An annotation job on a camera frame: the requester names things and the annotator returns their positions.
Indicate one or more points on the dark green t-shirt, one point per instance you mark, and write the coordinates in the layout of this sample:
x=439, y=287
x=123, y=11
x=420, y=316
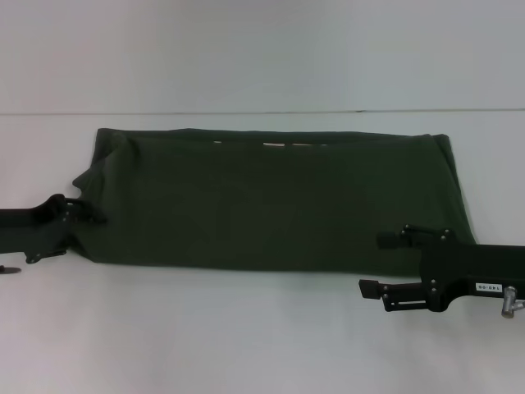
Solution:
x=266, y=205

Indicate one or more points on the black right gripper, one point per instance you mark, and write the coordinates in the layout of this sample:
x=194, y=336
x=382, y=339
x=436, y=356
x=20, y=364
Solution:
x=471, y=267

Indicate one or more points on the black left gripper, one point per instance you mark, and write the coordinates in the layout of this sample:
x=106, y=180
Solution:
x=33, y=215

